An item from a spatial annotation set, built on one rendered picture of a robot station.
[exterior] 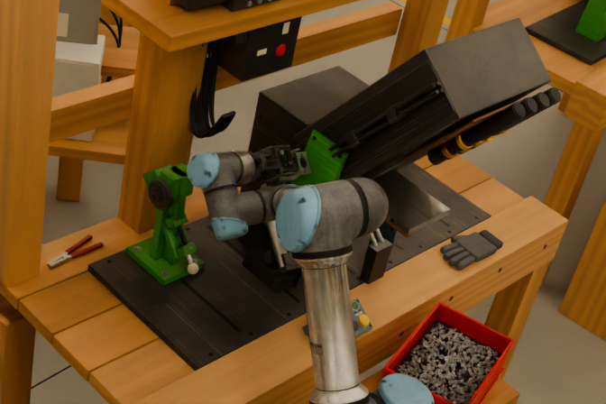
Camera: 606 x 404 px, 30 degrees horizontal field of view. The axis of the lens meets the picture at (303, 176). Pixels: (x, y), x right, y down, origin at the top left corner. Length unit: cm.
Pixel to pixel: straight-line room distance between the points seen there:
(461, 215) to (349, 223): 116
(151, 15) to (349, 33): 91
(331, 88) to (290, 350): 73
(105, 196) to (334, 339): 251
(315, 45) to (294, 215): 117
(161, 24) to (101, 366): 76
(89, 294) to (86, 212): 172
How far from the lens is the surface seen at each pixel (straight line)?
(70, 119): 269
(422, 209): 280
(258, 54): 270
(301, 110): 286
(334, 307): 213
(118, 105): 276
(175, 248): 274
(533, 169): 536
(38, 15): 236
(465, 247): 309
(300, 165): 271
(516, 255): 321
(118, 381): 254
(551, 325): 446
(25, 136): 250
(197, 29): 249
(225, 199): 245
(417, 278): 296
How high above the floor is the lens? 269
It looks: 34 degrees down
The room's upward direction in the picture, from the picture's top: 13 degrees clockwise
